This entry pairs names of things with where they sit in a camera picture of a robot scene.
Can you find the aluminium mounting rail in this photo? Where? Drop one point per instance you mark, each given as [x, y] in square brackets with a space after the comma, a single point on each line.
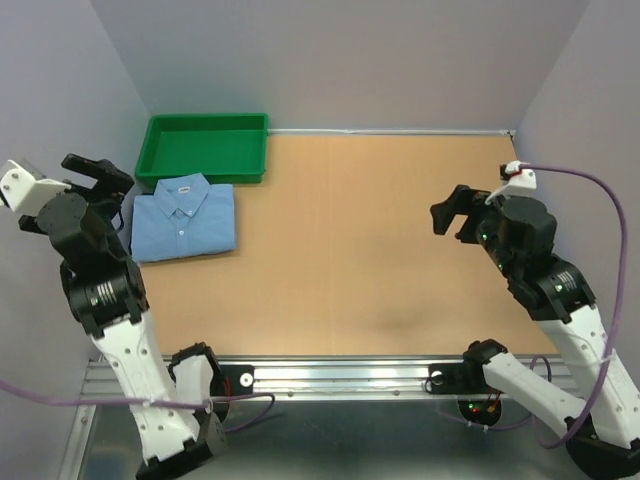
[326, 378]

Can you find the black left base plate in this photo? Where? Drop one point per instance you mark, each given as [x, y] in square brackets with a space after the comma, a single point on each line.
[233, 380]

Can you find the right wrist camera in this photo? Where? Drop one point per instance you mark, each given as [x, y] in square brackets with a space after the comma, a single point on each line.
[516, 180]

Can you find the light blue long sleeve shirt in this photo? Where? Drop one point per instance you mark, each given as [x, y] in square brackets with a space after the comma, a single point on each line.
[184, 217]

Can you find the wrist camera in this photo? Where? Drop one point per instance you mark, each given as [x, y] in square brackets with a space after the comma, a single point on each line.
[516, 180]
[25, 190]

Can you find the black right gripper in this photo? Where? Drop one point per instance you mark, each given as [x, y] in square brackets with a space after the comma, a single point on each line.
[462, 200]

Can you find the green plastic tray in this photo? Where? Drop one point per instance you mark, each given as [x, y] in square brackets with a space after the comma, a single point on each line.
[223, 147]

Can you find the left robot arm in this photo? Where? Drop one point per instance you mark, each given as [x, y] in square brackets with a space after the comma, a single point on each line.
[170, 402]

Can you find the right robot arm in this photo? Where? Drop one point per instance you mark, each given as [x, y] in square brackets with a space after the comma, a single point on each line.
[601, 425]

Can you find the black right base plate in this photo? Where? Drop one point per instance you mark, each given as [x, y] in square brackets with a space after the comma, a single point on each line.
[456, 378]

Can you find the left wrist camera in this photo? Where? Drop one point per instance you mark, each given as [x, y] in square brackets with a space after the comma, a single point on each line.
[25, 190]

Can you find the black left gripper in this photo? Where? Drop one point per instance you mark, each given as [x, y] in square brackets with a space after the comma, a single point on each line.
[111, 178]

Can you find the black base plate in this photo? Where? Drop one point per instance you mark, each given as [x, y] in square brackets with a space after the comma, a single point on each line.
[233, 380]
[456, 378]

